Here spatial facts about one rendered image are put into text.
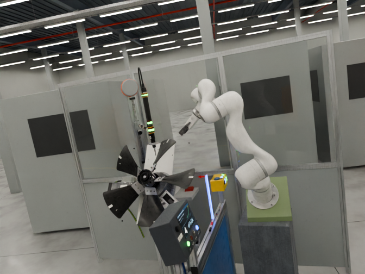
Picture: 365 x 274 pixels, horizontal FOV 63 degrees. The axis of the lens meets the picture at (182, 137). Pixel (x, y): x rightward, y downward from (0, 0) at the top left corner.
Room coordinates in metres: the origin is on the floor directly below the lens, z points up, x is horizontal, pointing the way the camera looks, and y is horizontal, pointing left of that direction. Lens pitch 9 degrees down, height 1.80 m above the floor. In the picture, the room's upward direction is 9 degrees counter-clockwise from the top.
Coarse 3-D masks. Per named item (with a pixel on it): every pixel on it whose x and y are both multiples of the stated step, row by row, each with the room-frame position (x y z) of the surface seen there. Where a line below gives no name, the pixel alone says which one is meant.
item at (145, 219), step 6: (144, 198) 2.01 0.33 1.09; (150, 198) 2.02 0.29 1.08; (156, 198) 2.04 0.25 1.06; (144, 204) 1.98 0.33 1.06; (150, 204) 1.99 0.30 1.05; (156, 204) 2.01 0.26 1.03; (144, 210) 1.95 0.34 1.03; (150, 210) 1.96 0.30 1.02; (156, 210) 1.97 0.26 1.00; (162, 210) 1.99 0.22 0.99; (144, 216) 1.92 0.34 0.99; (150, 216) 1.93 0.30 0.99; (156, 216) 1.94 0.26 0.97; (138, 222) 1.90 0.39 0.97; (144, 222) 1.90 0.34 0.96; (150, 222) 1.90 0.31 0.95
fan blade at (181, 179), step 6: (174, 174) 2.14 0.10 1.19; (180, 174) 2.10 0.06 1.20; (186, 174) 2.07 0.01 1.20; (192, 174) 2.05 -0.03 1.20; (162, 180) 2.05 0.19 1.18; (168, 180) 2.03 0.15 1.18; (174, 180) 2.02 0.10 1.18; (180, 180) 2.00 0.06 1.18; (186, 180) 1.99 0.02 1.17; (180, 186) 1.95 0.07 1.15; (186, 186) 1.94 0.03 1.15
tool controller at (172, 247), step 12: (180, 204) 1.38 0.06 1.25; (168, 216) 1.28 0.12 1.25; (180, 216) 1.30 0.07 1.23; (192, 216) 1.41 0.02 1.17; (156, 228) 1.22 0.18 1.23; (168, 228) 1.20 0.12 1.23; (180, 228) 1.26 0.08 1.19; (192, 228) 1.36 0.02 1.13; (156, 240) 1.22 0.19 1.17; (168, 240) 1.20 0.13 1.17; (180, 240) 1.21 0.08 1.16; (192, 240) 1.31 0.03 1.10; (168, 252) 1.21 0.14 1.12; (180, 252) 1.19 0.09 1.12; (168, 264) 1.21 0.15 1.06
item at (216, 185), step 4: (216, 176) 2.30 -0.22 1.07; (220, 176) 2.28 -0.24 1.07; (224, 176) 2.27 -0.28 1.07; (212, 180) 2.21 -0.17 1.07; (216, 180) 2.20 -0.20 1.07; (220, 180) 2.19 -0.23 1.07; (212, 184) 2.21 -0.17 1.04; (216, 184) 2.20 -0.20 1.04; (220, 184) 2.19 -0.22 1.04; (212, 188) 2.21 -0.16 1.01; (216, 188) 2.20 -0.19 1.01; (220, 188) 2.19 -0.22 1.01; (224, 188) 2.20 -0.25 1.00
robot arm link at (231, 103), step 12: (228, 96) 1.49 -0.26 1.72; (240, 96) 1.50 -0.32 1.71; (228, 108) 1.48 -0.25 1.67; (240, 108) 1.48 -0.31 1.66; (240, 120) 1.49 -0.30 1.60; (228, 132) 1.50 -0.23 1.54; (240, 132) 1.48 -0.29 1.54; (240, 144) 1.49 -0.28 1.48; (252, 144) 1.50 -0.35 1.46; (264, 156) 1.49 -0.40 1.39; (264, 168) 1.48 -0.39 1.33; (276, 168) 1.51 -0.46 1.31
